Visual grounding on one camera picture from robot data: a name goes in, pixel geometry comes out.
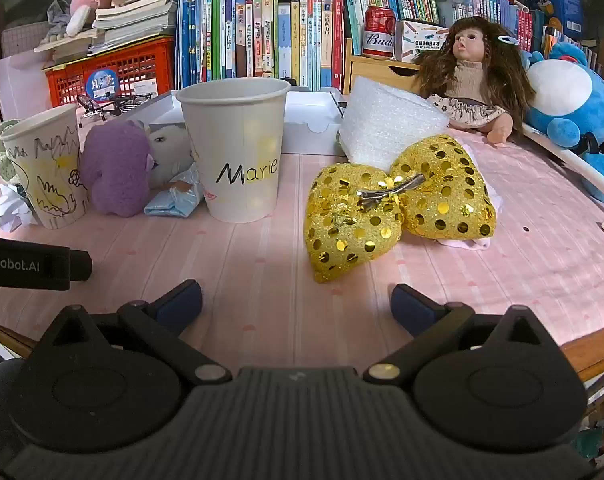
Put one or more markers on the white paper cup black lettering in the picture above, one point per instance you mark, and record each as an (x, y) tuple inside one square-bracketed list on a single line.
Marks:
[(232, 160)]

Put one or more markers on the white paper cup with drawings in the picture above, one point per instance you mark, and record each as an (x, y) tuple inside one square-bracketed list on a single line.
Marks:
[(47, 170)]

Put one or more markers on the red plastic crate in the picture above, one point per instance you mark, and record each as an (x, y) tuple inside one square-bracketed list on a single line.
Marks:
[(142, 65)]

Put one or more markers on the red drink can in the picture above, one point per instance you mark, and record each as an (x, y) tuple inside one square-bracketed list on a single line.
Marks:
[(379, 35)]

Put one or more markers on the small wooden drawer box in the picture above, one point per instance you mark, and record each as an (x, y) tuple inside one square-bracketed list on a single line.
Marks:
[(376, 75)]

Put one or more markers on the purple plush toy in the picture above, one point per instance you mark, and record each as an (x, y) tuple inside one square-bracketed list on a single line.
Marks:
[(112, 170)]

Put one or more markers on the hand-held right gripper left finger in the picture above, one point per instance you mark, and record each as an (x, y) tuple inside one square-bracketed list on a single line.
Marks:
[(182, 305)]

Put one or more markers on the white printed carton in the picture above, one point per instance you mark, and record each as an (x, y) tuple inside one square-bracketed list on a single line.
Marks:
[(416, 40)]

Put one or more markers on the white translucent plastic container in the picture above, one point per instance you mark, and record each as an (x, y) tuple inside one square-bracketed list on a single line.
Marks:
[(17, 75)]

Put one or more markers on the black eyeglasses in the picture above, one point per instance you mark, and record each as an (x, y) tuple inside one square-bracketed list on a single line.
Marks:
[(84, 102)]

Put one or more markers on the light blue plastic packet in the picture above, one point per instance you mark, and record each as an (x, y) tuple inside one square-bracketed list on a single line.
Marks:
[(174, 202)]

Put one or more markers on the grey white plush toy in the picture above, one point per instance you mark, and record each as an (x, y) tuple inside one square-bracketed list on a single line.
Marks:
[(169, 145)]

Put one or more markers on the stack of worn books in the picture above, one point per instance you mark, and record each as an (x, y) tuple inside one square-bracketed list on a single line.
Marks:
[(132, 15)]

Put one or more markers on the blue white plush toy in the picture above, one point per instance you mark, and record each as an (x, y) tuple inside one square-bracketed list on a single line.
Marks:
[(566, 90)]

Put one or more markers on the brown-haired baby doll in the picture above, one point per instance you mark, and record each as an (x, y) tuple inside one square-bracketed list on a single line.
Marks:
[(474, 80)]

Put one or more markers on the grey-blue soft toy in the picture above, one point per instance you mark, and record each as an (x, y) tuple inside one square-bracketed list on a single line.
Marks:
[(454, 0)]

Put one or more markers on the white foam sheet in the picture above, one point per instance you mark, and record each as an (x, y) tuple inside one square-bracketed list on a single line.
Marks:
[(386, 125)]

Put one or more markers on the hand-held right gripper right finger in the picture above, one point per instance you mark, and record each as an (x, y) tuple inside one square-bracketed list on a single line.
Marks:
[(411, 310)]

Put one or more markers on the crumpled white paper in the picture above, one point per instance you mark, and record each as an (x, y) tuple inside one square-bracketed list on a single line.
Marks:
[(12, 210)]

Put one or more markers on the row of children's books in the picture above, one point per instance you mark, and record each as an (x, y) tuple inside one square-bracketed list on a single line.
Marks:
[(282, 35)]

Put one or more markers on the pink tablecloth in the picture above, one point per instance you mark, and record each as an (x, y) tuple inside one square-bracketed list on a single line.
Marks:
[(262, 260)]

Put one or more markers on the white pole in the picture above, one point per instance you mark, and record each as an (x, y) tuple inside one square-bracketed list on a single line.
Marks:
[(571, 162)]

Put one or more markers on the gold sequin bow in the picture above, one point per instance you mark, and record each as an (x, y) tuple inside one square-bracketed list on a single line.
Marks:
[(352, 220)]

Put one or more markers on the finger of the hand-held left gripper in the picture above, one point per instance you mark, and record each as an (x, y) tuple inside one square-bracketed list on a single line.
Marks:
[(81, 265)]

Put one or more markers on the white cardboard box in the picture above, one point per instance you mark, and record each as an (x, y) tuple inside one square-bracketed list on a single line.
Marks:
[(307, 115)]

